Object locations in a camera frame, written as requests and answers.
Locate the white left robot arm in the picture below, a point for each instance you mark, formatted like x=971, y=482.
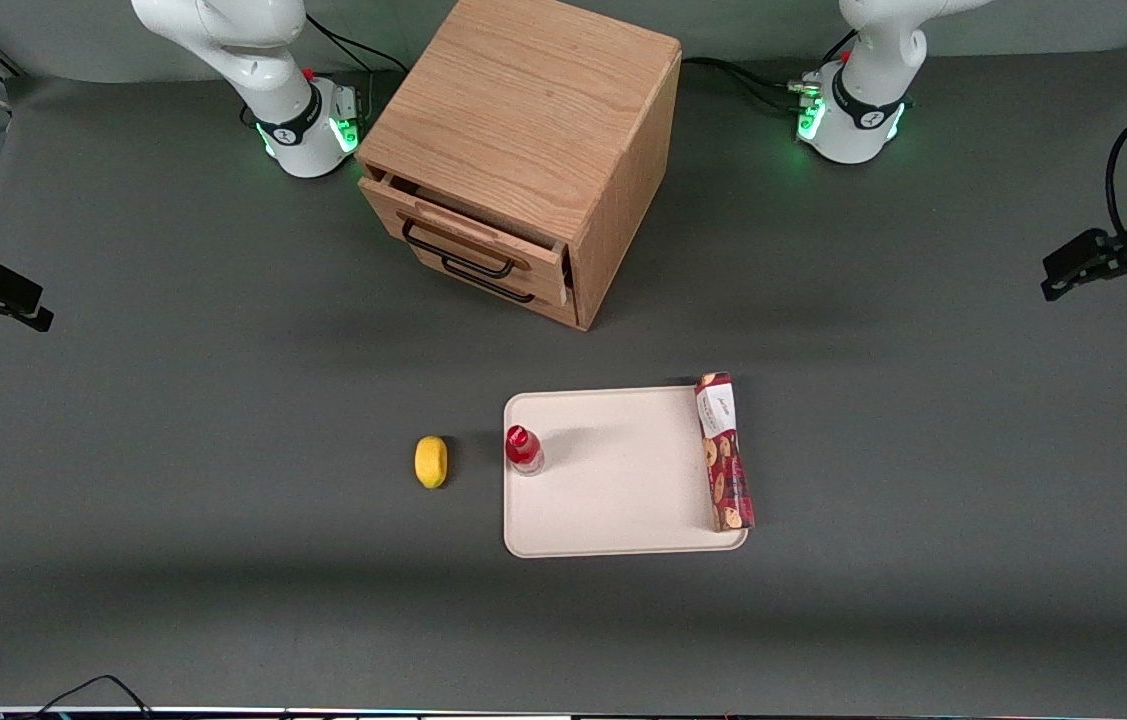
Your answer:
x=868, y=95

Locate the wooden drawer cabinet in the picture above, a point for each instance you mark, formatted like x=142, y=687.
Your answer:
x=533, y=110

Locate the red cookie box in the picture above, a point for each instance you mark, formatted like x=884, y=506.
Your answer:
x=725, y=460

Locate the beige plastic tray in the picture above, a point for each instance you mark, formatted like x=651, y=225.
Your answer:
x=623, y=475

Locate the yellow lemon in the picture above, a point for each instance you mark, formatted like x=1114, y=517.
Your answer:
x=431, y=462

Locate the small red-capped bottle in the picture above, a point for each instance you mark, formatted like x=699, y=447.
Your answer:
x=523, y=450

